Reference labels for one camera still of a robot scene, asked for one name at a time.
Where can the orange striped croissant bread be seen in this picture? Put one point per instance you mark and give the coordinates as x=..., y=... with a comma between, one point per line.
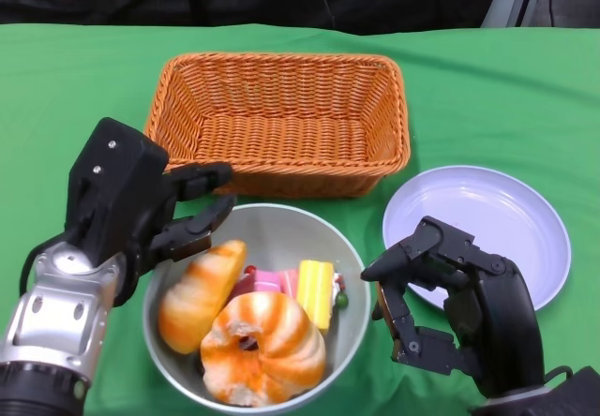
x=197, y=294

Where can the pink cake slice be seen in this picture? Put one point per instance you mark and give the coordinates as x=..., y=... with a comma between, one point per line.
x=267, y=280

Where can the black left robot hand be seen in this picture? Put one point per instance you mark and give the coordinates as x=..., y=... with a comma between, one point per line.
x=187, y=240

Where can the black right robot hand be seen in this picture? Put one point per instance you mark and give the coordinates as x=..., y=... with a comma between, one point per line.
x=501, y=313

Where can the yellow cake slice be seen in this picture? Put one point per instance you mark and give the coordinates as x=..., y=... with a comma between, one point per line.
x=316, y=294

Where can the grey round bowl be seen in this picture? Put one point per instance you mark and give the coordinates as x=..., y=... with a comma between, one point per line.
x=281, y=233

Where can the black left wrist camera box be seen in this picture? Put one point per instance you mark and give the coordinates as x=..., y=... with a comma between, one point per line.
x=112, y=177

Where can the orange wicker basket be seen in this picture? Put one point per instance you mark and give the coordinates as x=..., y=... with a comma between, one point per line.
x=281, y=144

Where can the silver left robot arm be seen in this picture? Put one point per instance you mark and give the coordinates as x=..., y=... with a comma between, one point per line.
x=51, y=313

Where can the lavender round plate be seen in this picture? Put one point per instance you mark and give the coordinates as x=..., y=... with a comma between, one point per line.
x=497, y=205

